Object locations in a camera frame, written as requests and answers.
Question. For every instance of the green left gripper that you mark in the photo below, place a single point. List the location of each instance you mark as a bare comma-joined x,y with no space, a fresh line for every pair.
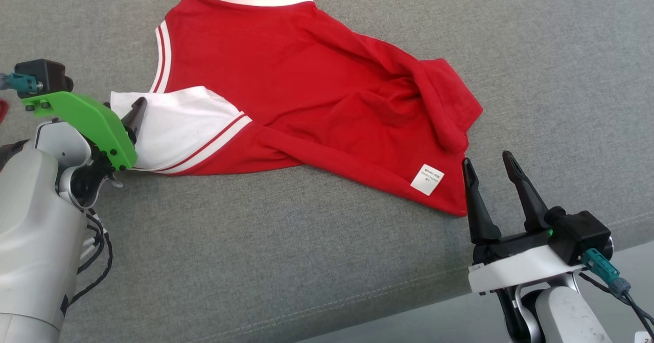
89,118

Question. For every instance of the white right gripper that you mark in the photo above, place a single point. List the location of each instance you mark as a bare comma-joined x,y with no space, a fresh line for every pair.
516,271

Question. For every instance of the red shorts with white stripes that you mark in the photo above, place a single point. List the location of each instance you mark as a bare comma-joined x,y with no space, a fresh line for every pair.
2,110

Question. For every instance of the red jersey with white sleeves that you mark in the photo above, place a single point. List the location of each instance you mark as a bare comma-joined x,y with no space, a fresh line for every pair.
286,77

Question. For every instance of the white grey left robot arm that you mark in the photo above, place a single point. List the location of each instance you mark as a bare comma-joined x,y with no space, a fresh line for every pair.
30,230

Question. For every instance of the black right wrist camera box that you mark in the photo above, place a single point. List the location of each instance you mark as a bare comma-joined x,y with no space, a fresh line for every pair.
582,233

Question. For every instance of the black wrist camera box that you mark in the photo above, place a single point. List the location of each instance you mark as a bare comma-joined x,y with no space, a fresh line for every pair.
582,233
46,74

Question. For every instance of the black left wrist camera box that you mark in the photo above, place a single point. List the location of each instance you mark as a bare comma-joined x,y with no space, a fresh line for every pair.
46,74

